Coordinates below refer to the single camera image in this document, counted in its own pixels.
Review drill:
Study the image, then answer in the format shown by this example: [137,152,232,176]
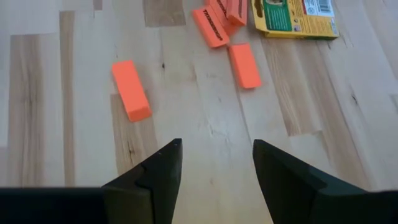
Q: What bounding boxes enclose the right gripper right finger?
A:
[252,139,398,224]

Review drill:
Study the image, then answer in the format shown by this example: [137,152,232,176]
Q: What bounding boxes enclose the yellow crayon box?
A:
[251,0,340,40]

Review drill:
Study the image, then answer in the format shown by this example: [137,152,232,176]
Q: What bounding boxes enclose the orange rectangular eraser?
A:
[228,42,263,90]
[226,0,249,27]
[205,0,237,37]
[192,5,231,49]
[111,59,153,123]

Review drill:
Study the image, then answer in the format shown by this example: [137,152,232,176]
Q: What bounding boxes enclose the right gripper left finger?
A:
[0,138,183,224]

